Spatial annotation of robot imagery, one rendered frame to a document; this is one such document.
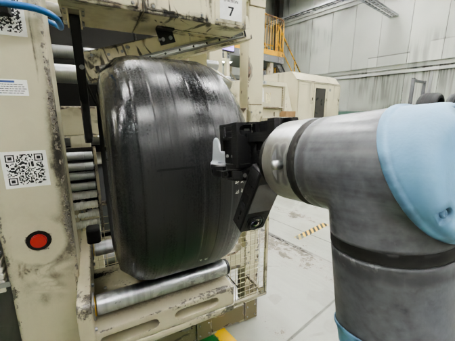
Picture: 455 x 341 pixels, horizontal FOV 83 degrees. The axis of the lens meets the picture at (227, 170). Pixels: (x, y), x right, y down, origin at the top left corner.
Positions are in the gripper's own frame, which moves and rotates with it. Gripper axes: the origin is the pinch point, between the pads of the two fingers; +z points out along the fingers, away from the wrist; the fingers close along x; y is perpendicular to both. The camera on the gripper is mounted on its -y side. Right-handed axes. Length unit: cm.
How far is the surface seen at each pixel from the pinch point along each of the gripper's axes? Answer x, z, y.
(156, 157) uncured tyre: 11.0, 2.0, 2.5
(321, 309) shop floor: -108, 77, -115
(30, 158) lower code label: 32.1, 21.5, 3.4
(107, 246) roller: 20, 46, -27
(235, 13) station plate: -30, 42, 51
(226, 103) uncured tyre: -5.5, 5.8, 12.8
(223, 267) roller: -8.1, 18.2, -30.1
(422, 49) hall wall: -1014, 463, 284
